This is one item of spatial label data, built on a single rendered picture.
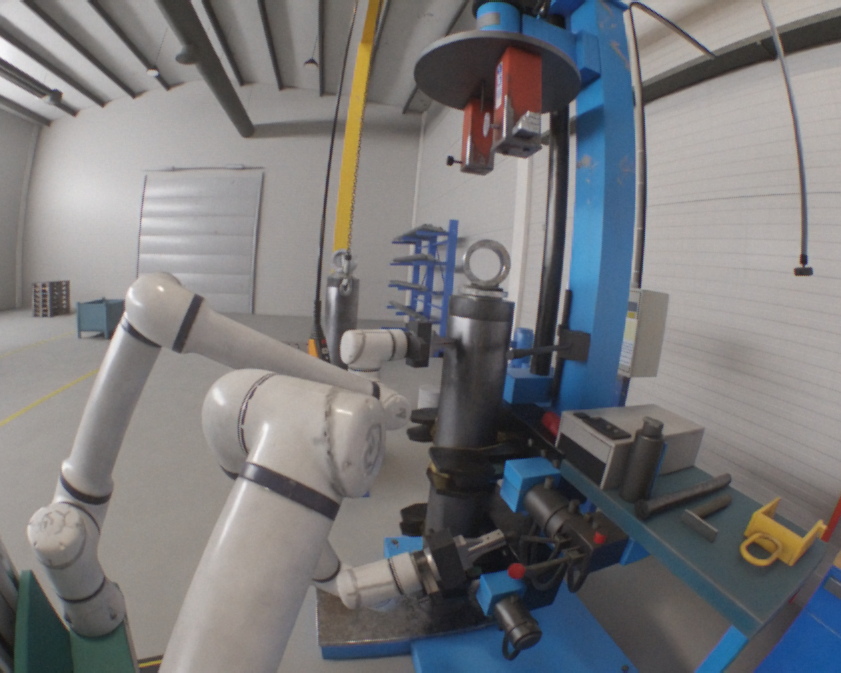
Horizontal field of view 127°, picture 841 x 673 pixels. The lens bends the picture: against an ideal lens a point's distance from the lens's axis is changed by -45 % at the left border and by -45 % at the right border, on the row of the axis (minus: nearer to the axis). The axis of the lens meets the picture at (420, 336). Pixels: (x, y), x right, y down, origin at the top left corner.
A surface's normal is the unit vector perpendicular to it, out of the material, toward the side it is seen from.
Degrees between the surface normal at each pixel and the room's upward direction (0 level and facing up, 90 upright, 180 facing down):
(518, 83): 90
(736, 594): 0
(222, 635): 49
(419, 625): 0
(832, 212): 90
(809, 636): 90
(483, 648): 0
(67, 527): 10
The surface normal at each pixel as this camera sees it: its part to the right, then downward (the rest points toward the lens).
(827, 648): -0.97, -0.04
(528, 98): 0.15, 0.18
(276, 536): 0.35, -0.47
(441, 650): 0.08, -0.98
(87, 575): 0.99, 0.11
